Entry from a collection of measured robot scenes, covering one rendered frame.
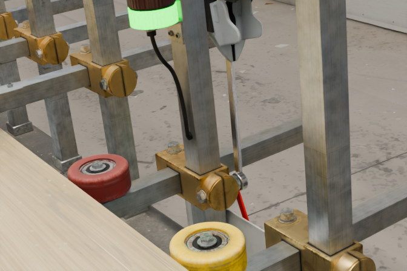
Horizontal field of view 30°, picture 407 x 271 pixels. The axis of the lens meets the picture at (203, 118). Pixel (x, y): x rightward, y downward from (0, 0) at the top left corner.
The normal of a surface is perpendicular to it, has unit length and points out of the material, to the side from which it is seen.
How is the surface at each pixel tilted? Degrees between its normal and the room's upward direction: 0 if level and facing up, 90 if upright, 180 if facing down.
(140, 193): 90
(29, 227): 0
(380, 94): 0
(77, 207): 0
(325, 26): 90
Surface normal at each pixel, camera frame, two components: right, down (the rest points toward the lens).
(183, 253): -0.10, -0.92
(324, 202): -0.82, 0.29
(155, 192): 0.57, 0.26
